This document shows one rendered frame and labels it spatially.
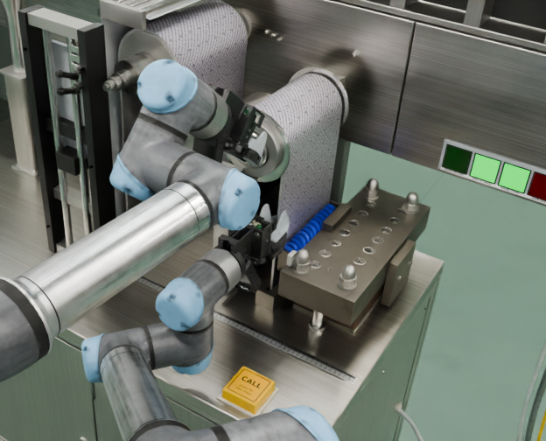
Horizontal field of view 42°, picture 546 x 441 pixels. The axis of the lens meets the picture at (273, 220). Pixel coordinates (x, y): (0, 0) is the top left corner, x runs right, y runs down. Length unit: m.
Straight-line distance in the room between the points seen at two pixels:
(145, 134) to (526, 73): 0.75
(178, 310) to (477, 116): 0.72
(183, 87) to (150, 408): 0.43
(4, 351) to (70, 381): 0.90
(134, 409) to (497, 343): 2.10
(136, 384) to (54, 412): 0.74
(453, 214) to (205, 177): 2.75
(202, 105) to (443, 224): 2.58
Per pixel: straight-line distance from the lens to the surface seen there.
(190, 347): 1.23
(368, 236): 1.52
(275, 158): 1.31
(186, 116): 1.01
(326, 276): 1.39
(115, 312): 1.49
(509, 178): 1.52
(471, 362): 2.82
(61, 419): 1.78
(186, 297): 1.15
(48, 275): 0.79
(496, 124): 1.49
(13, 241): 1.72
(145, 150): 1.00
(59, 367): 1.65
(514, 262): 3.39
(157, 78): 1.00
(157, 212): 0.87
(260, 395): 1.30
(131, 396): 1.04
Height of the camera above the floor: 1.89
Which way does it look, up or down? 34 degrees down
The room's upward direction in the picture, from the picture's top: 5 degrees clockwise
